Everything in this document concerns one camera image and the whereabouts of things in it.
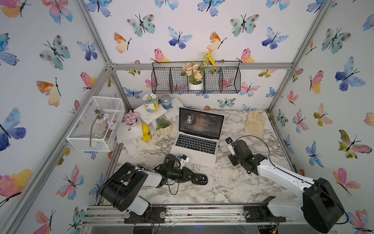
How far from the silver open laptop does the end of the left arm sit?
156mm

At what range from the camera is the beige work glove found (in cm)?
109

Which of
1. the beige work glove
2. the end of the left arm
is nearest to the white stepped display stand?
the end of the left arm

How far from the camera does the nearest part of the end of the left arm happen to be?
0.73 metres

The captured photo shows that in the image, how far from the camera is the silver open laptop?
944 mm

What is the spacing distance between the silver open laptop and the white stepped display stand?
85mm
